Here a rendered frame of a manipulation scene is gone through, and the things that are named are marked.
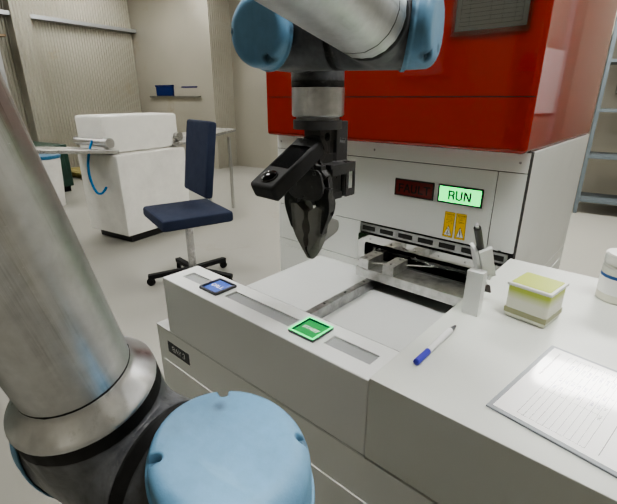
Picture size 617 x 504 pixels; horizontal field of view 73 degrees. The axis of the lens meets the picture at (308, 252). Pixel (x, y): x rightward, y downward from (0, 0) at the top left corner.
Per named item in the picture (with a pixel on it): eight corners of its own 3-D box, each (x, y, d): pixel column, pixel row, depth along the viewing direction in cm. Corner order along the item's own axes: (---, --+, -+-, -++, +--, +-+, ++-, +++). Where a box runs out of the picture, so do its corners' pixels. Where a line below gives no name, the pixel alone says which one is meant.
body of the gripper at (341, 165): (355, 198, 66) (359, 119, 62) (321, 209, 60) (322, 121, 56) (318, 192, 71) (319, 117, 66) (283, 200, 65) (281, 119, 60)
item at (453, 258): (360, 258, 135) (361, 230, 131) (501, 299, 107) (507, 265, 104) (356, 260, 133) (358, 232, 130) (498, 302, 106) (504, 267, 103)
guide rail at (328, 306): (382, 277, 127) (383, 268, 126) (388, 279, 126) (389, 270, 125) (261, 346, 92) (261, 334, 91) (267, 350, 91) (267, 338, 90)
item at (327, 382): (202, 316, 105) (197, 265, 100) (395, 422, 70) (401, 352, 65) (169, 331, 98) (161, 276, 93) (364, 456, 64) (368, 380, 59)
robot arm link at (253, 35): (315, -21, 40) (357, 1, 49) (221, -10, 44) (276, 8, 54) (313, 70, 42) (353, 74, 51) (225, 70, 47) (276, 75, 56)
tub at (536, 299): (519, 302, 80) (526, 269, 78) (561, 316, 75) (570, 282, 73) (501, 314, 76) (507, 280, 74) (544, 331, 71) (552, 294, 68)
